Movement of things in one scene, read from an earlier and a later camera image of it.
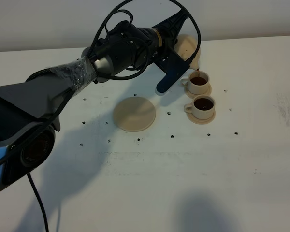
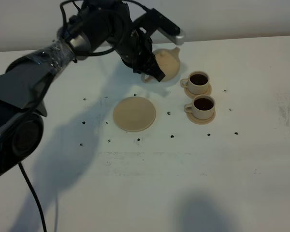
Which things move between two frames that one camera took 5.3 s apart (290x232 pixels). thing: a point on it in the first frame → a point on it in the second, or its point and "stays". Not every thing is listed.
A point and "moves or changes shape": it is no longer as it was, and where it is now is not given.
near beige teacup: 202,107 stays
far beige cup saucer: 207,93 stays
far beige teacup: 197,82 stays
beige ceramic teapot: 185,46 moves or changes shape
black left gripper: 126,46 → 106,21
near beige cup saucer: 195,120 stays
